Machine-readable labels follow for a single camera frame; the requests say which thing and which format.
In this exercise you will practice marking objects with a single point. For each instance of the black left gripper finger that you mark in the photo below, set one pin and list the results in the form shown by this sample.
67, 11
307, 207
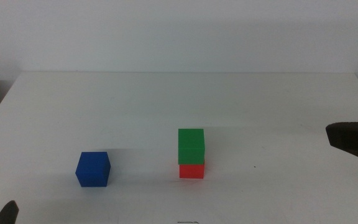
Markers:
8, 214

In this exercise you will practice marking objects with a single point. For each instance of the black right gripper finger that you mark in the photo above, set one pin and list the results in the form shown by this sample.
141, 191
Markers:
356, 138

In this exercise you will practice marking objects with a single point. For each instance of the blue cube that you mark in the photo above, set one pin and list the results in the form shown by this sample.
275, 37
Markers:
92, 170

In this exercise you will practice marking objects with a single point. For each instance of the green cube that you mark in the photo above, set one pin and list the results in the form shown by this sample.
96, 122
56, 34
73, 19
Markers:
191, 146

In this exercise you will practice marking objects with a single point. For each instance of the red cube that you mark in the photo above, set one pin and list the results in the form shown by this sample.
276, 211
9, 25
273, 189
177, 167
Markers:
191, 171

